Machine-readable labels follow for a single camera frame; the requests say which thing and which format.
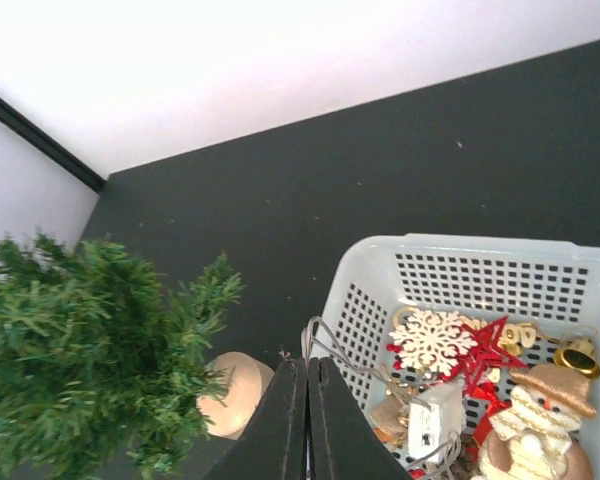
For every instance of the gold bell ornament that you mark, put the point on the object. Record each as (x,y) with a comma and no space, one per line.
(578,354)

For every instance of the white snowflake ornament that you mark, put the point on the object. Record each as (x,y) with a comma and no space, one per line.
(430,340)

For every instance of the clear light battery box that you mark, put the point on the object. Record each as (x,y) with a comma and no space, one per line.
(435,417)

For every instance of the left black frame post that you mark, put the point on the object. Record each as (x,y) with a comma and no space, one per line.
(36,137)

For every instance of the red star ornament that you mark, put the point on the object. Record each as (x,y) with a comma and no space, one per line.
(484,354)

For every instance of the white string lights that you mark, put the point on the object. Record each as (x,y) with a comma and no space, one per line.
(318,337)

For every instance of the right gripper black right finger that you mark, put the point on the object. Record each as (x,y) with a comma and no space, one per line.
(342,444)

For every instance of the small green christmas tree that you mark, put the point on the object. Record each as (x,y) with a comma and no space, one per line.
(97,355)

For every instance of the snowman ornament with hat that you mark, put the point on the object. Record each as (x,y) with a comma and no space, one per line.
(532,439)

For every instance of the white perforated plastic basket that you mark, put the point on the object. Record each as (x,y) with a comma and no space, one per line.
(552,286)

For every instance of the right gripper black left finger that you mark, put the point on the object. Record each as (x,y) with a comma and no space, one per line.
(273,445)

